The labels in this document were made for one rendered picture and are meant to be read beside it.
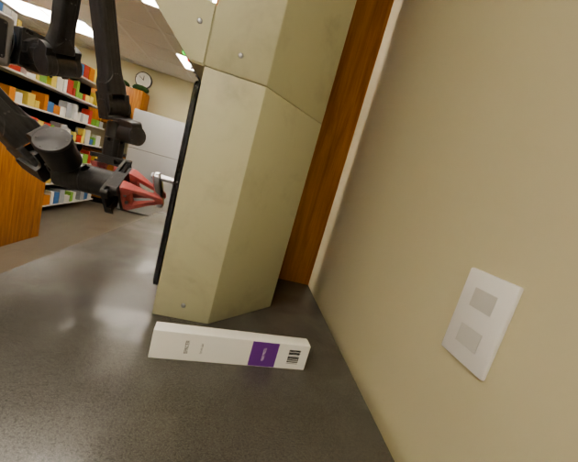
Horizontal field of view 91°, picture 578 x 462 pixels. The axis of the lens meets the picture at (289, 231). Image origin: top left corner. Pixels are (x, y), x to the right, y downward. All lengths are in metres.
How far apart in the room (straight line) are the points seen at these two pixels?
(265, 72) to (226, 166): 0.18
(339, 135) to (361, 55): 0.24
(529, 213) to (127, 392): 0.53
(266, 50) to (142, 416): 0.58
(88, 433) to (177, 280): 0.27
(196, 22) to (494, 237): 0.55
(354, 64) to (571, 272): 0.81
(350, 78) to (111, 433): 0.97
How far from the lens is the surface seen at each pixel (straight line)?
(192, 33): 0.60
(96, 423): 0.44
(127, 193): 0.65
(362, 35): 1.06
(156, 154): 5.70
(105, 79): 1.05
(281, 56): 0.60
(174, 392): 0.48
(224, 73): 0.57
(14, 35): 1.42
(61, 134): 0.66
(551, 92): 0.47
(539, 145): 0.44
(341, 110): 0.98
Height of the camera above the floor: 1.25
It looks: 9 degrees down
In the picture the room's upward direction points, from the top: 16 degrees clockwise
